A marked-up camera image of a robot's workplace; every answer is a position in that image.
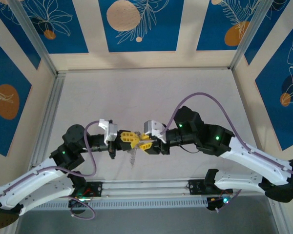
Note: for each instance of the clear plastic bag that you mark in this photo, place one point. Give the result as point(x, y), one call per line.
point(132, 157)

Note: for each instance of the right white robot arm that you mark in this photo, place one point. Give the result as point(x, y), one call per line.
point(254, 161)

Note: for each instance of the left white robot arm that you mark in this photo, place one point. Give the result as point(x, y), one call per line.
point(27, 182)

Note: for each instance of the aluminium side rail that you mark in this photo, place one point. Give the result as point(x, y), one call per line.
point(49, 122)

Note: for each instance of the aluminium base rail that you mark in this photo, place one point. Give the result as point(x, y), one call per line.
point(146, 189)

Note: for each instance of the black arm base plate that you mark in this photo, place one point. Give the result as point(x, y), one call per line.
point(95, 189)
point(195, 186)

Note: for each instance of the aluminium frame post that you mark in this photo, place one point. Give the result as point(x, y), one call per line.
point(247, 34)
point(34, 36)

